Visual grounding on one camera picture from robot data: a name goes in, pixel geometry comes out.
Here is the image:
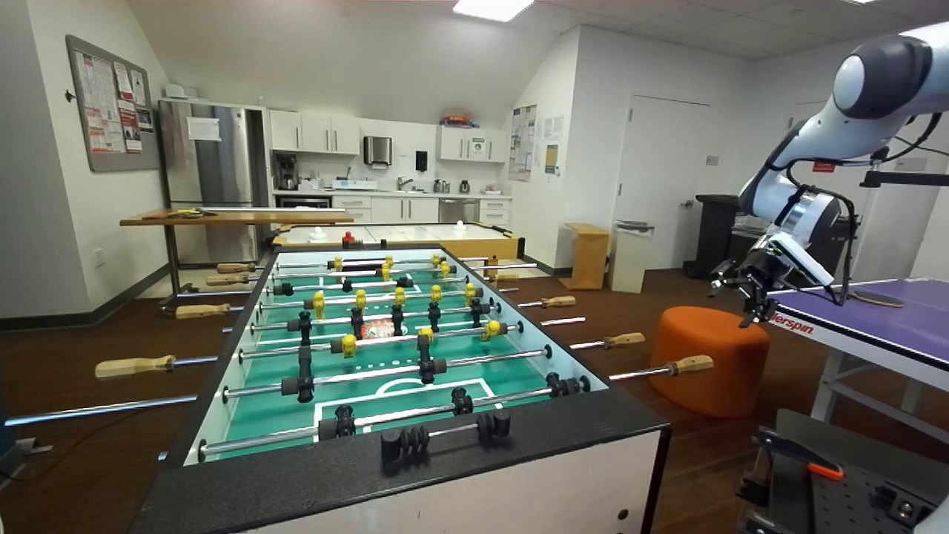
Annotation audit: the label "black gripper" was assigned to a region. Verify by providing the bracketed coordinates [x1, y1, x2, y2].
[710, 244, 795, 328]

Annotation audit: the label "small black trash bin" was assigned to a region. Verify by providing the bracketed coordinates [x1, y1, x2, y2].
[728, 223, 766, 266]

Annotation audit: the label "tall black trash bin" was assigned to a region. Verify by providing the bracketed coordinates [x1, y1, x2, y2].
[695, 192, 746, 281]

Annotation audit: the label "orange round ottoman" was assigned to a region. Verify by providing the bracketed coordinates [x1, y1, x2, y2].
[649, 303, 772, 420]

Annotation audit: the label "white trash can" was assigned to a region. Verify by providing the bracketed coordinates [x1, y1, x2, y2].
[609, 219, 660, 296]

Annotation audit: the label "dark table tennis paddle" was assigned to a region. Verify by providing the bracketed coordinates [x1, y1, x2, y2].
[847, 285, 904, 311]

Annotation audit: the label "white door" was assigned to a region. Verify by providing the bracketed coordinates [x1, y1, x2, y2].
[617, 93, 712, 277]

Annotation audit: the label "purple table tennis table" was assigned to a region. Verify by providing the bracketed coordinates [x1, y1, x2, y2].
[766, 278, 949, 449]

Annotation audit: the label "grey robot mounting platform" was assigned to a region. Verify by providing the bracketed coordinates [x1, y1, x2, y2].
[737, 407, 949, 534]

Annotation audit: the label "steel rod with black figures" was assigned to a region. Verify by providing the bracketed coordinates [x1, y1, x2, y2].
[0, 337, 614, 431]
[194, 366, 676, 462]
[286, 293, 549, 343]

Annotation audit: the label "white air hockey table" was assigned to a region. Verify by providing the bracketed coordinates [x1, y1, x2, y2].
[271, 223, 522, 266]

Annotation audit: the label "foosball table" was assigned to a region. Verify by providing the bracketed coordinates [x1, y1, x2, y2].
[130, 244, 676, 534]

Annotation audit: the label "white kitchen counter unit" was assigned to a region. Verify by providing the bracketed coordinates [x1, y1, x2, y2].
[271, 183, 516, 228]

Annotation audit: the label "black score counter beads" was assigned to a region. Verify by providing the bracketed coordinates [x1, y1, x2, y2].
[377, 407, 516, 478]

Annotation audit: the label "ceiling light panel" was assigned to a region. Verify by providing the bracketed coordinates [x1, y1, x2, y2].
[451, 0, 538, 27]

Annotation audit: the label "steel rod with yellow figures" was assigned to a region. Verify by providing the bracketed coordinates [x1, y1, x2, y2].
[228, 281, 488, 321]
[170, 311, 592, 369]

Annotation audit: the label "steel paper towel dispenser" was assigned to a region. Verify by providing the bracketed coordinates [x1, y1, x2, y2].
[359, 133, 394, 168]

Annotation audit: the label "black coffee machine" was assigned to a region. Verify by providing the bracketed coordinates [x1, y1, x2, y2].
[271, 152, 302, 192]

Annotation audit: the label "high wooden table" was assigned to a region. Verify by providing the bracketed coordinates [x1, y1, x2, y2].
[119, 205, 356, 300]

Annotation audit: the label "stainless steel refrigerator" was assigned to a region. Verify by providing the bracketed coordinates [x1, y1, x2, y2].
[156, 99, 261, 266]

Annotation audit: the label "grey bulletin board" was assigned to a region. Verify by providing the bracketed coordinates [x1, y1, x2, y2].
[62, 32, 160, 174]

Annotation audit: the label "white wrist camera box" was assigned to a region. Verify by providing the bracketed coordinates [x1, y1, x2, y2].
[759, 228, 841, 290]

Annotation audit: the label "orange handled bar clamp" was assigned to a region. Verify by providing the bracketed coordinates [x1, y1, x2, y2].
[738, 428, 852, 534]

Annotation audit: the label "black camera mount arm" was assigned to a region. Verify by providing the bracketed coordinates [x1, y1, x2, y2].
[861, 167, 949, 191]

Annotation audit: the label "large wall poster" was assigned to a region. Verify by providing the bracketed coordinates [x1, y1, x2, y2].
[507, 103, 540, 188]

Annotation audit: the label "white wall cabinets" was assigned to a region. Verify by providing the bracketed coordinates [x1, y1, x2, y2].
[268, 106, 365, 156]
[436, 125, 514, 167]

